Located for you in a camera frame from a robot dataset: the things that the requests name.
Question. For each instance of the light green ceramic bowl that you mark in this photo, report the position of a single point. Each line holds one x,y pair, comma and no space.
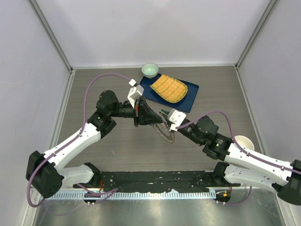
150,70

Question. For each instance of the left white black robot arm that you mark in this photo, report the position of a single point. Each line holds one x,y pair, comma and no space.
47,171

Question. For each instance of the dark blue tray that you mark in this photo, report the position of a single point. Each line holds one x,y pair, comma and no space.
185,105

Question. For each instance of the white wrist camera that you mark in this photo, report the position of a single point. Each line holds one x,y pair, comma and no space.
135,92
176,118

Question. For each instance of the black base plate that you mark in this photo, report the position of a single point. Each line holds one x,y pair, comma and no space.
158,181

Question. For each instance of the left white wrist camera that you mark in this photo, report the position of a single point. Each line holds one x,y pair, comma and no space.
135,92

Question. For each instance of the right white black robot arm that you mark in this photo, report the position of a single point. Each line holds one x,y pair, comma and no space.
239,164

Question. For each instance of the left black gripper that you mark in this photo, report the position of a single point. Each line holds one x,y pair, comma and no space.
143,115

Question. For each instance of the slotted white cable duct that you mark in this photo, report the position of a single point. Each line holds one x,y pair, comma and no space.
173,195

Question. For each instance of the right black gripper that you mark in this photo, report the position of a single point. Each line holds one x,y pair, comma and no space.
166,113

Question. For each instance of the yellow woven bamboo mat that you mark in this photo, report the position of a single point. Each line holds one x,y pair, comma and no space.
170,89

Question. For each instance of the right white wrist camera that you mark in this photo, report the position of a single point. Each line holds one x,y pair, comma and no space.
176,118

